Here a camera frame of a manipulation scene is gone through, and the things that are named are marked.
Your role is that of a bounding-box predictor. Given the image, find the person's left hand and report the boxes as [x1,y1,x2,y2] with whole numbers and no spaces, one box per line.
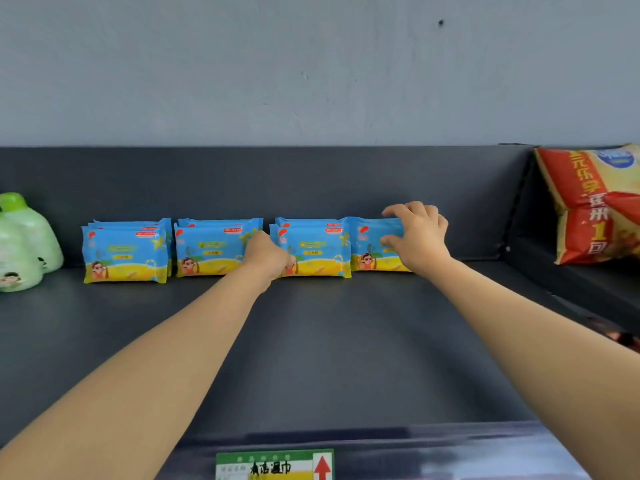
[241,229,297,295]

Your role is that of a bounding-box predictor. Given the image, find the person's right hand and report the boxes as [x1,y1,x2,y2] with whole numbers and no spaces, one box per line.
[381,200,453,281]

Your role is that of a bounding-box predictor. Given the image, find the blue yellow wet wipes pack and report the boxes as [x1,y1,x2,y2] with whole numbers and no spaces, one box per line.
[269,223,353,279]
[349,217,415,273]

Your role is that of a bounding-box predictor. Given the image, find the dark grey store shelf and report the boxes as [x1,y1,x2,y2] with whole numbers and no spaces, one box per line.
[0,143,640,480]

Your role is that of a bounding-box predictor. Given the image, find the row of blue wipe packets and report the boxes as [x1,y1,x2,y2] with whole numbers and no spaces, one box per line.
[81,216,407,285]

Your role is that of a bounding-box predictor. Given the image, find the person's left forearm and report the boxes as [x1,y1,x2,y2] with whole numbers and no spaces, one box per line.
[0,264,271,480]

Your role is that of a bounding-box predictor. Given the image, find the person's right forearm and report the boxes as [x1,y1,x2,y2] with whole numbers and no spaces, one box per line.
[425,259,640,480]

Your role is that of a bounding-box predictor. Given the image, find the green yellow price tag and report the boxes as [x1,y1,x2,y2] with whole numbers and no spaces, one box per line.
[215,448,335,480]

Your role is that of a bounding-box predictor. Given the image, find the red sausage packet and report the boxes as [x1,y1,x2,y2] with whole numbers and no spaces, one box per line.
[587,319,640,353]

